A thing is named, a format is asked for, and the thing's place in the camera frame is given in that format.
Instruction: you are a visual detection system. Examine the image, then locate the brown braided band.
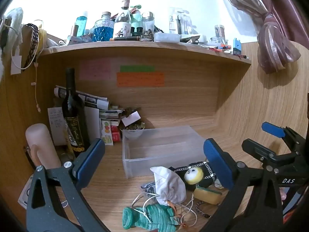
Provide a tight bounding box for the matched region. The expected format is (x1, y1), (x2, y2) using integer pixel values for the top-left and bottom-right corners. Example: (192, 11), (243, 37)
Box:
(22, 23), (40, 71)

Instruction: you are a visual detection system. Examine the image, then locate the blue faceted glass bottle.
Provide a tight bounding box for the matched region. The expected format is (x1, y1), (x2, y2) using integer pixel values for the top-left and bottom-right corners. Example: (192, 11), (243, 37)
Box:
(92, 12), (114, 42)

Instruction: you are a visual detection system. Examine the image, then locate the white knitted cloth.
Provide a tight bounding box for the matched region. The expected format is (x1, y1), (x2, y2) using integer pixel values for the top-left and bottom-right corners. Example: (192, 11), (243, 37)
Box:
(0, 7), (24, 78)

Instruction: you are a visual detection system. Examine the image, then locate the dark bead chain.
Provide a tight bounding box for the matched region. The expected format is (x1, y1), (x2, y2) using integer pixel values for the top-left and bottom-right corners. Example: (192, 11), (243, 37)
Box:
(195, 201), (211, 218)

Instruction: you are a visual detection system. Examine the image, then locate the brown pen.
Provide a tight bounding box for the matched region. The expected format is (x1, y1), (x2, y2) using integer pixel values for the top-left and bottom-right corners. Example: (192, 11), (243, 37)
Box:
(110, 36), (143, 41)

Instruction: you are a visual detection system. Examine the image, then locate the clear plastic organizer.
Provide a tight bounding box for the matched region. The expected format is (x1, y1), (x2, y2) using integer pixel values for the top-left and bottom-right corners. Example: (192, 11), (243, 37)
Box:
(168, 7), (194, 35)

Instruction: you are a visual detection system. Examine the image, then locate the white handwritten note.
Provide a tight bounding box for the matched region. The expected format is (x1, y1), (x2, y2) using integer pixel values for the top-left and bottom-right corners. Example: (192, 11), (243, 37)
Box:
(47, 107), (68, 146)

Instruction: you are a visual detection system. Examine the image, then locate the wooden shelf board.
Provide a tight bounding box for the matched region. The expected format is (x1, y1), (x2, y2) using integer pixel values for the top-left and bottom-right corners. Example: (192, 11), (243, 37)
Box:
(39, 40), (252, 65)

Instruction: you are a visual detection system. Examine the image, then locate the green sticky note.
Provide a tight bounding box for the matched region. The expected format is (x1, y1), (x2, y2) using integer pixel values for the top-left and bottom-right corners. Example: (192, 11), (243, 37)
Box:
(120, 65), (155, 73)

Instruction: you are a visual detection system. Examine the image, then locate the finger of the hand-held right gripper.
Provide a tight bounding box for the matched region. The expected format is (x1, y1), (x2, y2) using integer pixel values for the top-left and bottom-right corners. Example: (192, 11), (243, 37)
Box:
(242, 138), (278, 169)
(262, 122), (304, 154)

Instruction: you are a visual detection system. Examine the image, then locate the white card sheet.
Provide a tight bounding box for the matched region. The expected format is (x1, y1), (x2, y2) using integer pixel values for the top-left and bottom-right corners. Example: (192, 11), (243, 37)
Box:
(83, 106), (100, 142)

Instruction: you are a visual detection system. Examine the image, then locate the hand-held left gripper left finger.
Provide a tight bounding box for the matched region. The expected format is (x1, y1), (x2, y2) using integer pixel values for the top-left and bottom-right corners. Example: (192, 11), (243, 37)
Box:
(26, 138), (111, 232)

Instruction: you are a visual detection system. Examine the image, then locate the black chain pouch yellow plush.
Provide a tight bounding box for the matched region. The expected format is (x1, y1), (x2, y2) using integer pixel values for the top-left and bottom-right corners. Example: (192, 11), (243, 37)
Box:
(168, 161), (216, 192)

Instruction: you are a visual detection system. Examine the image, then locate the fruit sticker sheet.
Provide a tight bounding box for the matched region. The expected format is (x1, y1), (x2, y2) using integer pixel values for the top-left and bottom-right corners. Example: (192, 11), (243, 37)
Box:
(100, 119), (114, 146)

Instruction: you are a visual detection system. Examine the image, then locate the clear flat plastic box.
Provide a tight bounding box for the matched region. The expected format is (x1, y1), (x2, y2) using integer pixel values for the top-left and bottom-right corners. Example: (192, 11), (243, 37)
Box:
(154, 32), (181, 43)

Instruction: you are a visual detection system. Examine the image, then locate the small red box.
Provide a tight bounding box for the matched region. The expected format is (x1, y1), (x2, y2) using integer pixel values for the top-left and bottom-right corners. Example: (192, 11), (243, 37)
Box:
(111, 126), (121, 142)

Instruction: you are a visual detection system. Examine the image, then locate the white drawstring pouch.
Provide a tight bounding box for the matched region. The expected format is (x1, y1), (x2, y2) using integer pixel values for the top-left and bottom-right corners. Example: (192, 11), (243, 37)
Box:
(150, 166), (187, 206)

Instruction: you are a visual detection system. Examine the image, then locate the mauve tied curtain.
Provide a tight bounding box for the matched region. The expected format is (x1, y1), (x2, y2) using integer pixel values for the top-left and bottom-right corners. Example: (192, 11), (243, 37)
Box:
(214, 0), (309, 75)

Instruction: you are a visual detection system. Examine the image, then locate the beige earphone cable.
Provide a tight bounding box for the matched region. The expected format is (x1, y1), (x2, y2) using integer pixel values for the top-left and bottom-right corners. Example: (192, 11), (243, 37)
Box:
(31, 19), (44, 113)

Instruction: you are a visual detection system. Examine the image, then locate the rolled newspaper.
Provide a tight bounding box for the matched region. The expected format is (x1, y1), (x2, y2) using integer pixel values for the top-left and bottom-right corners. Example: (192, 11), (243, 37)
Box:
(53, 85), (110, 111)

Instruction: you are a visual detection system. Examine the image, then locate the pink sticky note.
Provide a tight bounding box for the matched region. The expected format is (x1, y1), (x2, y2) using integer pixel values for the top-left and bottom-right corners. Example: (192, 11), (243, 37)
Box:
(79, 59), (111, 80)

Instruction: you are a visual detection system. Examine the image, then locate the clear plastic storage bin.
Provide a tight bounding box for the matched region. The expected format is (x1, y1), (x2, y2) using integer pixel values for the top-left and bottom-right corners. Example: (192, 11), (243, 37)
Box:
(122, 125), (213, 180)

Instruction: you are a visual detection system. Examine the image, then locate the pale pink cylinder candle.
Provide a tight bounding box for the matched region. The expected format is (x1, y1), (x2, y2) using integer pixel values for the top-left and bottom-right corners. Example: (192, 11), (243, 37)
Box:
(25, 123), (61, 170)

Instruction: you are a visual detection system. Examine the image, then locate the clear labelled glass bottle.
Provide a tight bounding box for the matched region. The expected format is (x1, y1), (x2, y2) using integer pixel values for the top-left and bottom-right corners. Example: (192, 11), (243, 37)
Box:
(113, 0), (132, 38)

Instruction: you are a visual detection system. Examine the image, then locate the small glass tumbler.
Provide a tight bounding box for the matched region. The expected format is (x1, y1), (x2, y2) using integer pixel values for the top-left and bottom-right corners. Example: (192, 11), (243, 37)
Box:
(214, 25), (226, 43)

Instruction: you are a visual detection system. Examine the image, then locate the orange sticky note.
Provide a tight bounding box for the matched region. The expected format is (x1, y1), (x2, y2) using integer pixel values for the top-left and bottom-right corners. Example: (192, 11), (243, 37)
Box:
(116, 72), (165, 88)

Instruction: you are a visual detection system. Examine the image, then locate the light blue liquid bottle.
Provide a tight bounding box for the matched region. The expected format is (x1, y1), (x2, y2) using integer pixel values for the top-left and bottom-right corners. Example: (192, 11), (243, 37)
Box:
(75, 12), (88, 37)

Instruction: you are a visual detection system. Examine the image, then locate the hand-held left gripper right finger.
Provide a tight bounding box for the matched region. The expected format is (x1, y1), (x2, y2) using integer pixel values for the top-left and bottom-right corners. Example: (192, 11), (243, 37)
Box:
(200, 138), (283, 232)

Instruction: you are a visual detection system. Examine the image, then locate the white hanging tag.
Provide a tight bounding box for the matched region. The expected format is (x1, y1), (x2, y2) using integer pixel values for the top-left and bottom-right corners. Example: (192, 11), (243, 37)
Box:
(11, 55), (23, 75)

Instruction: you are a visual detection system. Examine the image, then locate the blue patterned cloth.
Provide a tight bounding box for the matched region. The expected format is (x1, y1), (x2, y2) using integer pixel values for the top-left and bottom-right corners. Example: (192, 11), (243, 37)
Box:
(141, 181), (156, 195)

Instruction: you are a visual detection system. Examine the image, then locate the mint green spray bottle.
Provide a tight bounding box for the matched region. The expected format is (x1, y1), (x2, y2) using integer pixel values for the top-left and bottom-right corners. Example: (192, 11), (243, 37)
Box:
(130, 4), (143, 35)

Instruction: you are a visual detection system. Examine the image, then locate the blue small device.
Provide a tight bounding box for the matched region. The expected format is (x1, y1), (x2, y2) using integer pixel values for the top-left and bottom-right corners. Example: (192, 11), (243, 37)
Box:
(233, 38), (242, 55)

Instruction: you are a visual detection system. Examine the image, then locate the yellow sponge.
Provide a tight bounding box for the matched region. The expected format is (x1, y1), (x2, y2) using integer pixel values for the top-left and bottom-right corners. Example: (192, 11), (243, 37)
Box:
(194, 186), (224, 205)

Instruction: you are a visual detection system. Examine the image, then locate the clear glass jar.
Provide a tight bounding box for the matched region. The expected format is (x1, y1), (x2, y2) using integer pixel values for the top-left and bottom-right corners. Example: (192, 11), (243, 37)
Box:
(142, 12), (155, 37)

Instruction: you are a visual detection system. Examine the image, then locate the green knitted pouch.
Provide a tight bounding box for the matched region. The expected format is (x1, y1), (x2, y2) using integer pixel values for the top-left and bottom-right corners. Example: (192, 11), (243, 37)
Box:
(122, 204), (180, 231)

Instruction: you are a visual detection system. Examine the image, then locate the dark wine bottle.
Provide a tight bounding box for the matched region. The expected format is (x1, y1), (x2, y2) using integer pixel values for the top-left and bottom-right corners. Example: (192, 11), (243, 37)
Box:
(61, 68), (90, 153)

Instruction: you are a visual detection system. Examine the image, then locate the small clear bowl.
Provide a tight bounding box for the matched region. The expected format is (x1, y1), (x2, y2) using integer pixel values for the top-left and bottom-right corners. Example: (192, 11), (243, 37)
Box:
(124, 130), (143, 140)

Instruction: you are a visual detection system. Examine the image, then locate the stack of booklets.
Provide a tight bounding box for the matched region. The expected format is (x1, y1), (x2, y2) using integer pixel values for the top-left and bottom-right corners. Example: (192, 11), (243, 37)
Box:
(99, 105), (124, 126)

